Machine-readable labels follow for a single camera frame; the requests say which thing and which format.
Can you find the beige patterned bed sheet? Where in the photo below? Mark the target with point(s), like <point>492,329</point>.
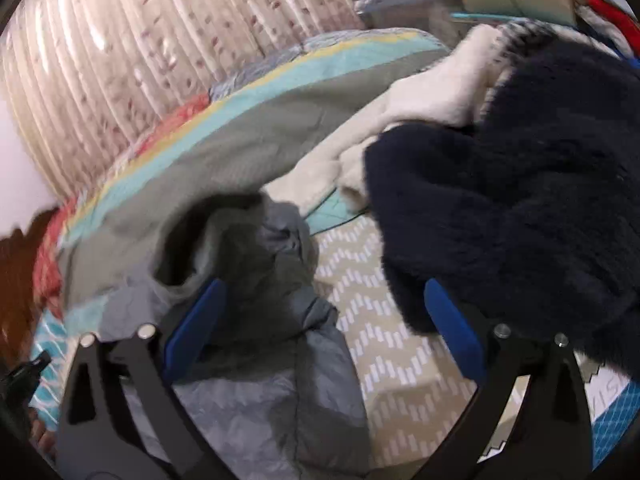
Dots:
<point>395,345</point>

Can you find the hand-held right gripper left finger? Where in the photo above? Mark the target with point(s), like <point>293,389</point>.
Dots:
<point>192,322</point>

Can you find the red and white clothes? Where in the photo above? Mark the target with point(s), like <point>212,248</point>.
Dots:
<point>607,15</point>

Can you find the wooden headboard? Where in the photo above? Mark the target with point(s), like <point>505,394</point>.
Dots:
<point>20,285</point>

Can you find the cream fleece garment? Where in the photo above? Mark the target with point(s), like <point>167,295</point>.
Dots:
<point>415,115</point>

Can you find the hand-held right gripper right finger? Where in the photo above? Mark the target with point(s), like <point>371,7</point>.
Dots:
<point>452,325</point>

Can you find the navy fluffy sweater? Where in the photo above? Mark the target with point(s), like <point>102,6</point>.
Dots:
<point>505,200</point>

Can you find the striped patchwork quilt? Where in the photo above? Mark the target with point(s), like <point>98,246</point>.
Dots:
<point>200,150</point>

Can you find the grey puffer jacket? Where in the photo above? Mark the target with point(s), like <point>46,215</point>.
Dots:
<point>260,330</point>

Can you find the bagged floral quilt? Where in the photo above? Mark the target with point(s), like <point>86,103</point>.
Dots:
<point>165,45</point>

